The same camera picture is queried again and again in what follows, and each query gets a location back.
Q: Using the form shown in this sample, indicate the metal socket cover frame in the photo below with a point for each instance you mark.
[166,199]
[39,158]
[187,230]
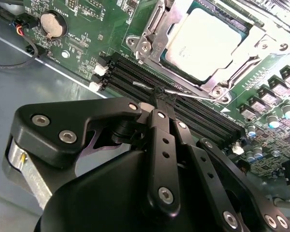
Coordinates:
[250,52]

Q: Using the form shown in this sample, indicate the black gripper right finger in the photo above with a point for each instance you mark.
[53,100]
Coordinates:
[207,164]

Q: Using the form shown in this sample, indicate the silver CPU plate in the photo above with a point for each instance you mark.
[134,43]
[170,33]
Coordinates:
[203,41]

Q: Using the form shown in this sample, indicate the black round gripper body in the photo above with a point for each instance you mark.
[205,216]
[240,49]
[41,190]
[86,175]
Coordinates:
[99,198]

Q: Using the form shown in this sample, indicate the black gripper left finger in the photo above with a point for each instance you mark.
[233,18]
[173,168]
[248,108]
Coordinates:
[163,169]

